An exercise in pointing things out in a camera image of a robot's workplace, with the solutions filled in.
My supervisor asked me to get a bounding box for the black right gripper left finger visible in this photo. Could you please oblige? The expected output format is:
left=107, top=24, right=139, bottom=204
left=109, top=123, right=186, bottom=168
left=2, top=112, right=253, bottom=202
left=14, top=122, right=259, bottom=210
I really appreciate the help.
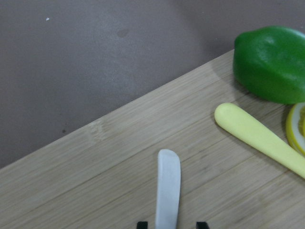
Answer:
left=136, top=221, right=148, bottom=229

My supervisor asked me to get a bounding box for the green lime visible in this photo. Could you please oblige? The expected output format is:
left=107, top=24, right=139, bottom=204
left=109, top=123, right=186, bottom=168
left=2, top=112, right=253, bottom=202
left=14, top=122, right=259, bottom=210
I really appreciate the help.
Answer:
left=233, top=26, right=305, bottom=104

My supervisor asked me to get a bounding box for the upper lemon slice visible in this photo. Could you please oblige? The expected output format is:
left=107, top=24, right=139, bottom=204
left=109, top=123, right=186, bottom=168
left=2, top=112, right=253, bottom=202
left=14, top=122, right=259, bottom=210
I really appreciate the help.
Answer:
left=285, top=103, right=305, bottom=155

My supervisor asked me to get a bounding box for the bamboo cutting board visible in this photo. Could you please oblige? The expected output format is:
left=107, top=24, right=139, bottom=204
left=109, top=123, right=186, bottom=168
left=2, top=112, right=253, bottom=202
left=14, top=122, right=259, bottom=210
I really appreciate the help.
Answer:
left=0, top=52, right=305, bottom=229

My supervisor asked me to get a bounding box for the white ceramic spoon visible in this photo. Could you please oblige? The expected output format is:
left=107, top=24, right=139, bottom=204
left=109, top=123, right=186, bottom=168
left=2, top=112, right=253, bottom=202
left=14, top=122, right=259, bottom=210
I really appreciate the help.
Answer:
left=155, top=149, right=181, bottom=229

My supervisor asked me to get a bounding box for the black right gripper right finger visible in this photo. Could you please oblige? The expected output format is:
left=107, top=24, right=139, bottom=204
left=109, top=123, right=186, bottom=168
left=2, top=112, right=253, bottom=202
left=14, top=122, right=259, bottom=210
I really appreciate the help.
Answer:
left=196, top=222, right=209, bottom=229

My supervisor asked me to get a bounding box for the yellow plastic knife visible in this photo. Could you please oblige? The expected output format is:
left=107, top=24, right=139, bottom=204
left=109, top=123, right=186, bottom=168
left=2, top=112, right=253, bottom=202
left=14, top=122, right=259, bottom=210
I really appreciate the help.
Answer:
left=214, top=103, right=305, bottom=178

